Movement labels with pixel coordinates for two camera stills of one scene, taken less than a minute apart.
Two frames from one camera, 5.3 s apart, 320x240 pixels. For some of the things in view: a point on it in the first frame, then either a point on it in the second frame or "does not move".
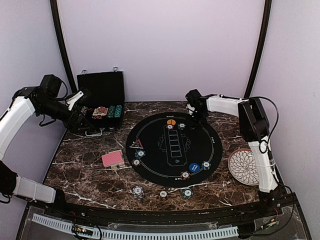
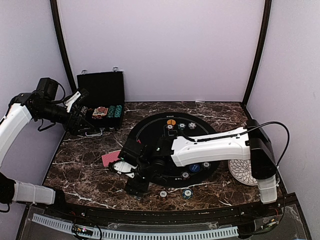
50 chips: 206,165 does not move
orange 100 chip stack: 163,193 does not move
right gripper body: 199,118 → 133,187
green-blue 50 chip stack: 187,193 does not move
